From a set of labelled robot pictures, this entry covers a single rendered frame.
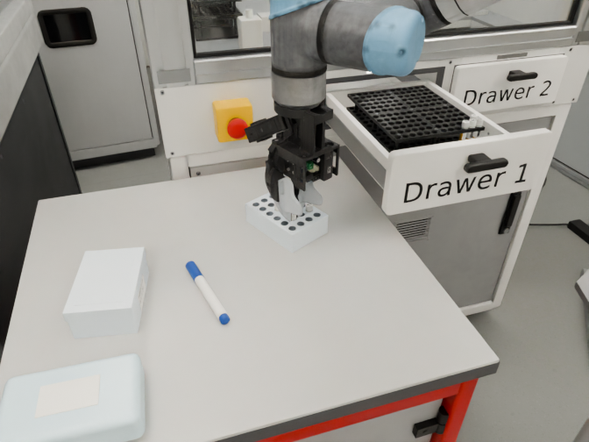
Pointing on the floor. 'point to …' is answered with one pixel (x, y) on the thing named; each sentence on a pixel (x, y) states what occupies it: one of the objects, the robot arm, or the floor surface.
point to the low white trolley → (258, 317)
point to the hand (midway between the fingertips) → (290, 210)
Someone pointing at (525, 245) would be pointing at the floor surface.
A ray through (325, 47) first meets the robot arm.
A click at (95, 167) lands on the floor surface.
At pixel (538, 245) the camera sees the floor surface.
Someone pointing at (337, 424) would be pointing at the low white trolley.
